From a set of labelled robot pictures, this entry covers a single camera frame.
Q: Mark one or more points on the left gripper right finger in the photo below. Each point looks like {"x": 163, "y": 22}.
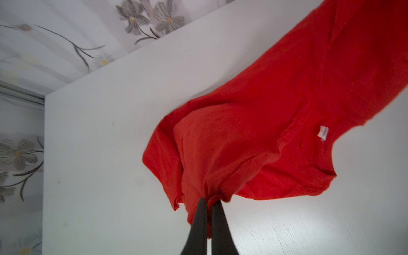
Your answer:
{"x": 221, "y": 240}

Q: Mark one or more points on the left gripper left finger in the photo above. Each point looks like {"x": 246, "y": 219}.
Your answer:
{"x": 197, "y": 240}

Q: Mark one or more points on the red t-shirt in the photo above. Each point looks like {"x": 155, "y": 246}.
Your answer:
{"x": 269, "y": 132}

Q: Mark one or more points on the left aluminium corner post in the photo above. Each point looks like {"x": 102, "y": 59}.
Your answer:
{"x": 22, "y": 94}

